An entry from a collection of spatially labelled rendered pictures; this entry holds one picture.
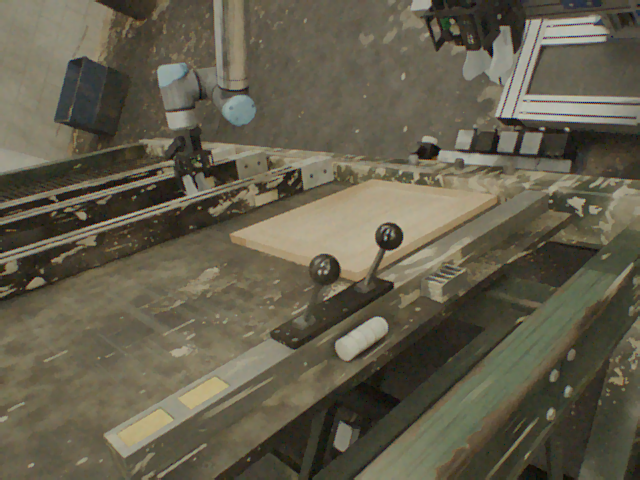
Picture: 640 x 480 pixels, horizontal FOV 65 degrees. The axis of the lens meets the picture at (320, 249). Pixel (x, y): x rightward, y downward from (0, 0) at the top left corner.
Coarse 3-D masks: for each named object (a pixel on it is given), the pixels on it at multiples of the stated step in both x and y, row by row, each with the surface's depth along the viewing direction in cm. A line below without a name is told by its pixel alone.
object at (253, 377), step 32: (544, 192) 107; (480, 224) 94; (512, 224) 98; (416, 256) 84; (448, 256) 83; (416, 288) 78; (352, 320) 68; (256, 352) 62; (288, 352) 62; (320, 352) 65; (192, 384) 58; (256, 384) 58; (288, 384) 62; (192, 416) 53; (224, 416) 56; (128, 448) 49; (160, 448) 51; (192, 448) 54
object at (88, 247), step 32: (320, 160) 147; (224, 192) 126; (256, 192) 133; (288, 192) 140; (96, 224) 111; (128, 224) 110; (160, 224) 115; (192, 224) 121; (0, 256) 98; (32, 256) 98; (64, 256) 102; (96, 256) 106; (0, 288) 95; (32, 288) 99
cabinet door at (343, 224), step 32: (352, 192) 131; (384, 192) 129; (416, 192) 125; (448, 192) 122; (256, 224) 116; (288, 224) 114; (320, 224) 112; (352, 224) 109; (416, 224) 104; (448, 224) 104; (288, 256) 98; (352, 256) 92; (384, 256) 91
